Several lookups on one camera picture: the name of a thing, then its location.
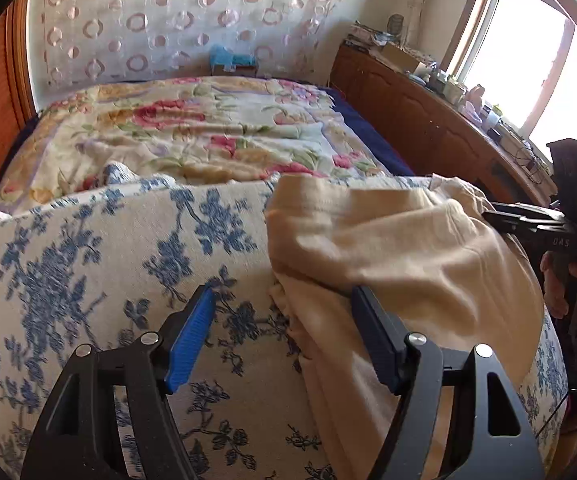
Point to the colourful floral quilt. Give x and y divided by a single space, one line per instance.
178 130

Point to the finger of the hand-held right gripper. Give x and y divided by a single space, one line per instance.
528 220

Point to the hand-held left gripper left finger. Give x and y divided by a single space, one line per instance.
191 340

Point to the person's right hand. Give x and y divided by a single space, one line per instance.
552 285

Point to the blue tissue box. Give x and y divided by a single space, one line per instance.
233 60

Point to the cardboard box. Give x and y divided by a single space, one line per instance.
393 57

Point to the beige printed t-shirt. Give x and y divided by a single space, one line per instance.
408 260

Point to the small grey oval ornament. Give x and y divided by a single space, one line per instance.
396 23

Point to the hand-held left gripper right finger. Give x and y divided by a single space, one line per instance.
376 335

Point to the circle-patterned sheer curtain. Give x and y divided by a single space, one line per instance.
168 15

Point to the pink tissue pack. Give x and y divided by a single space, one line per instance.
473 105

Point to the window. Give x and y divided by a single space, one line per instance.
533 50

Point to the long wooden cabinet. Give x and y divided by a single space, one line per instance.
418 120

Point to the blue floral bedspread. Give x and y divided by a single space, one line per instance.
93 270

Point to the white jar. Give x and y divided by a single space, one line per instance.
452 92

